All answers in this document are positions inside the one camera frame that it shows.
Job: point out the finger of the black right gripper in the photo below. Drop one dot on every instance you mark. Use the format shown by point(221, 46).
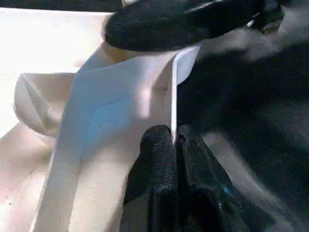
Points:
point(154, 29)

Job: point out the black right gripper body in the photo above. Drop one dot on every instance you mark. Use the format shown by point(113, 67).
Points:
point(265, 12)

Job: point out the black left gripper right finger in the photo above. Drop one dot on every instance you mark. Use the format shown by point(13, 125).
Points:
point(205, 188)

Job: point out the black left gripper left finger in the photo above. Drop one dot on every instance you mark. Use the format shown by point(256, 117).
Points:
point(154, 181)

